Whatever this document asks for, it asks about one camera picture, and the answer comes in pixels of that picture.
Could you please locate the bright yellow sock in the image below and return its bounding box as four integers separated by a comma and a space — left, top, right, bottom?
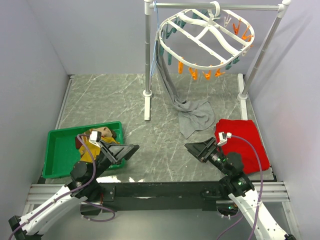
100, 136, 119, 144
77, 136, 101, 163

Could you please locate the grey tank top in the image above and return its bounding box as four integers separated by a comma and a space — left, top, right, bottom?
156, 34, 216, 139

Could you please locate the black base beam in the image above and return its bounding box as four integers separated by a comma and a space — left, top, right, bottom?
88, 181, 231, 212

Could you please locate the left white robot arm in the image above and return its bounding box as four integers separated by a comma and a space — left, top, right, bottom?
8, 140, 140, 240

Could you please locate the red folded cloth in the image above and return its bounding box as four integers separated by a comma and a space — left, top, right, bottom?
214, 119, 270, 174

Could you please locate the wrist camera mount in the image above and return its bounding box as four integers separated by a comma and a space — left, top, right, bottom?
89, 130, 102, 147
217, 131, 232, 147

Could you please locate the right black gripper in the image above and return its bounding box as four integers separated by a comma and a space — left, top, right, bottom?
184, 136, 231, 176

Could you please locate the white clothes rack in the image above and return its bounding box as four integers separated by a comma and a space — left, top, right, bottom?
143, 0, 291, 121

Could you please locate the green plastic tray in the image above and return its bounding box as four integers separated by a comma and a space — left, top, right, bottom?
42, 121, 124, 179

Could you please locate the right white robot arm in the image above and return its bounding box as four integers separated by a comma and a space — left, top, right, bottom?
184, 132, 295, 240

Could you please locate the white clip sock hanger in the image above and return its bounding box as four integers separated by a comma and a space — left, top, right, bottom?
158, 9, 256, 71

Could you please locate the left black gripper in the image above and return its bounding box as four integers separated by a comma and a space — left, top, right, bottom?
89, 139, 140, 180

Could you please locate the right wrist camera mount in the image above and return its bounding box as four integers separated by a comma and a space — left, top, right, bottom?
217, 131, 232, 147

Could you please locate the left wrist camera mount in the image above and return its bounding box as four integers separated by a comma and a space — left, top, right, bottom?
89, 130, 102, 147

